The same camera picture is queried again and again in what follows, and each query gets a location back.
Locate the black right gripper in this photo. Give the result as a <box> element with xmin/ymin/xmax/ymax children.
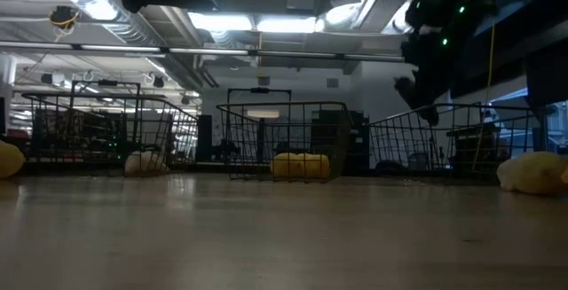
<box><xmin>392</xmin><ymin>30</ymin><xmax>454</xmax><ymax>127</ymax></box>

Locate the pale yellow lemon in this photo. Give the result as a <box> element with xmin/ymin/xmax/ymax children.
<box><xmin>509</xmin><ymin>151</ymin><xmax>568</xmax><ymax>196</ymax></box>

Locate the bright ceiling light panel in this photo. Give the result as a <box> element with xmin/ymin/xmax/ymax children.
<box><xmin>256</xmin><ymin>14</ymin><xmax>320</xmax><ymax>35</ymax></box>
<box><xmin>187</xmin><ymin>12</ymin><xmax>254</xmax><ymax>33</ymax></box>

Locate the black cabinet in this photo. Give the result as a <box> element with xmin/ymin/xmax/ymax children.
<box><xmin>310</xmin><ymin>109</ymin><xmax>371</xmax><ymax>176</ymax></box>

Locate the dark cluttered desk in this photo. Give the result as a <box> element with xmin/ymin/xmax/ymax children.
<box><xmin>446</xmin><ymin>121</ymin><xmax>514</xmax><ymax>174</ymax></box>

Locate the long linear ceiling light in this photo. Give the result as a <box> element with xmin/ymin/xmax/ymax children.
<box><xmin>0</xmin><ymin>40</ymin><xmax>407</xmax><ymax>64</ymax></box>

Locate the bright round ceiling light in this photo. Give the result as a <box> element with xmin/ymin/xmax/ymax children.
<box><xmin>323</xmin><ymin>0</ymin><xmax>372</xmax><ymax>28</ymax></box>

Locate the dark overhead beam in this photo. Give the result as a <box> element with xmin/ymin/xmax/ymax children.
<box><xmin>446</xmin><ymin>0</ymin><xmax>568</xmax><ymax>110</ymax></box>

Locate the black upright column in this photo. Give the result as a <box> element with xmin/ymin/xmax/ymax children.
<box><xmin>195</xmin><ymin>114</ymin><xmax>214</xmax><ymax>163</ymax></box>

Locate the dark equipment rack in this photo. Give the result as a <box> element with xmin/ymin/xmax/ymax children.
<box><xmin>28</xmin><ymin>107</ymin><xmax>130</xmax><ymax>163</ymax></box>

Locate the silver ribbed ventilation duct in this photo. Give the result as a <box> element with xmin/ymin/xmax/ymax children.
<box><xmin>26</xmin><ymin>0</ymin><xmax>218</xmax><ymax>90</ymax></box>

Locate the bronze wire basket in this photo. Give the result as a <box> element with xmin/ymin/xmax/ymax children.
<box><xmin>20</xmin><ymin>92</ymin><xmax>200</xmax><ymax>178</ymax></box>
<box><xmin>216</xmin><ymin>100</ymin><xmax>354</xmax><ymax>183</ymax></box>
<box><xmin>367</xmin><ymin>102</ymin><xmax>545</xmax><ymax>180</ymax></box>

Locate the yellow ceiling cable reel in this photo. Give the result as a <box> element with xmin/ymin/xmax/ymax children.
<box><xmin>48</xmin><ymin>4</ymin><xmax>83</xmax><ymax>32</ymax></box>

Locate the grey rectangular ceiling duct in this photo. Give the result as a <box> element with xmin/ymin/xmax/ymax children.
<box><xmin>350</xmin><ymin>0</ymin><xmax>427</xmax><ymax>35</ymax></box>

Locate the black background rig frame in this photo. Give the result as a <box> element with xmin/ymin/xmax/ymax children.
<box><xmin>226</xmin><ymin>86</ymin><xmax>293</xmax><ymax>153</ymax></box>
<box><xmin>69</xmin><ymin>79</ymin><xmax>142</xmax><ymax>158</ymax></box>

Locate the black aluminium table frame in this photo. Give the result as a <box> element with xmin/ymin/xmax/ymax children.
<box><xmin>0</xmin><ymin>160</ymin><xmax>502</xmax><ymax>180</ymax></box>

